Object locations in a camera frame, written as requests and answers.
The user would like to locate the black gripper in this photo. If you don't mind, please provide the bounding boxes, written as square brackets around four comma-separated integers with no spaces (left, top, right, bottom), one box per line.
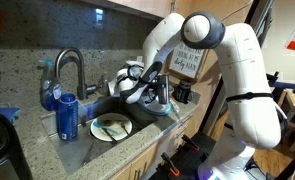
[145,76,164,104]

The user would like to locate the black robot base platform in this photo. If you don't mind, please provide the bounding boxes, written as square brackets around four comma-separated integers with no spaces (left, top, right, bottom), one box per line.
[147,131,219,180]

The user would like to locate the steel kitchen sink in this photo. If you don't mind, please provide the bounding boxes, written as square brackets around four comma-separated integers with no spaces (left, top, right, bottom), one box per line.
[40,95,162,176]

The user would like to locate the pale grey plate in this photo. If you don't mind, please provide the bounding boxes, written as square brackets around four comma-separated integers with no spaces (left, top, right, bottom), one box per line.
[142,101,172,114]

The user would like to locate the teal plate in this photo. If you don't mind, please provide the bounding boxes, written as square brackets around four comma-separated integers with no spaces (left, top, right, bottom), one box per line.
[138,99,175,117]

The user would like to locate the wooden framed dishes sign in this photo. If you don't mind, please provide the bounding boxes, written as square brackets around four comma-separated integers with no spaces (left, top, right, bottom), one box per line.
[168,41,207,81]

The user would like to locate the dark fork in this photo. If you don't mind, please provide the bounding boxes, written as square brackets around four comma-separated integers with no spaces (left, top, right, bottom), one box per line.
[118,120,131,137]

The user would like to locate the small secondary tap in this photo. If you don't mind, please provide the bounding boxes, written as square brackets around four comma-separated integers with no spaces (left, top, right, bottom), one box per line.
[98,73,110,97]

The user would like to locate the white dirty dinner plate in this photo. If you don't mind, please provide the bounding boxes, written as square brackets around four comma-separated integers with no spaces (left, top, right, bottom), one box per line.
[90,112,134,143]

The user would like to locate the black clamp orange tip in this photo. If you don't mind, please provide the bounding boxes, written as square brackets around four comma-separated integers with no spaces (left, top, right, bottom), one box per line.
[160,152,181,177]
[181,133,201,153]

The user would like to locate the dark table knife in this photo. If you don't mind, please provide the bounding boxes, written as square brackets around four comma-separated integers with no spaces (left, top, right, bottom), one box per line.
[100,125,119,145]

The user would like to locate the wooden lower cabinet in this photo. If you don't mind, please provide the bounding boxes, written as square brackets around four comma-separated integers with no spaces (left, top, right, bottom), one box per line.
[109,108,202,180]

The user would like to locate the wooden cabinet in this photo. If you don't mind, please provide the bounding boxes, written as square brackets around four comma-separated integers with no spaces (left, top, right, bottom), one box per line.
[83,0,255,22]
[109,108,202,180]

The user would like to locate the curved steel kitchen faucet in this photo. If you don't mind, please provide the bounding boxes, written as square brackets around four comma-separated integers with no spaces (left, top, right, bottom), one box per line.
[54,47,100,101]

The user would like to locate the wooden upper cabinet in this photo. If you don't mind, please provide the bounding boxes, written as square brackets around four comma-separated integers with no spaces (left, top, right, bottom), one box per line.
[83,0,255,22]

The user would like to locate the blue plastic water bottle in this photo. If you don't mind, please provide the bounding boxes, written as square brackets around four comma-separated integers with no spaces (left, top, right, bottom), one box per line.
[56,93,80,142]

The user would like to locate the blue dish soap bottle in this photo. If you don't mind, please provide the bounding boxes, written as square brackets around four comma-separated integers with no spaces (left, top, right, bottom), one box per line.
[38,59,63,112]

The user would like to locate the blue bar clamp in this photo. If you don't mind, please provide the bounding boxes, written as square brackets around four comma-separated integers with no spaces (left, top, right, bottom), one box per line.
[266,70,295,94]

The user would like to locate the black toaster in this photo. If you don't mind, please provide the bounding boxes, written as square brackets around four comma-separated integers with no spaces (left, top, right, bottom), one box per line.
[0,111,33,180]

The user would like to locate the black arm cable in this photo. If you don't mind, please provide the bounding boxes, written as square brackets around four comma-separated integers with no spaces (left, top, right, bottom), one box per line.
[115,63,159,104]

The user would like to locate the white power cable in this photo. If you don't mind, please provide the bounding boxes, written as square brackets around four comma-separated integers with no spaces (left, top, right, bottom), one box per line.
[205,0,255,30]

